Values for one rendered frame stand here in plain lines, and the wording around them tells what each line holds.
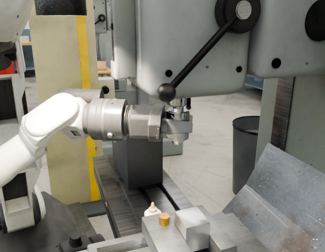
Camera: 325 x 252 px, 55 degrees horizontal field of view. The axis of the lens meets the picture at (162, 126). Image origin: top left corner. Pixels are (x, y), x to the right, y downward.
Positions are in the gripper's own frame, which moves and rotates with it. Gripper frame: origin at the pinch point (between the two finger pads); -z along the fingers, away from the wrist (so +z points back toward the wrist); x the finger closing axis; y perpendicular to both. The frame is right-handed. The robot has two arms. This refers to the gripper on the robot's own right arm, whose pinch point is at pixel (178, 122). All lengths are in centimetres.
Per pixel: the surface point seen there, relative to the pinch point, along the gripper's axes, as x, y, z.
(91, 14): 159, -22, 66
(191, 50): -10.0, -15.5, -2.0
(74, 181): 150, 101, 84
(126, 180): 26.4, 29.1, 16.6
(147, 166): 28.3, 24.5, 10.1
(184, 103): -2.0, -4.7, -1.2
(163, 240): -11.4, 20.4, 1.7
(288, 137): 23.2, 10.6, -30.2
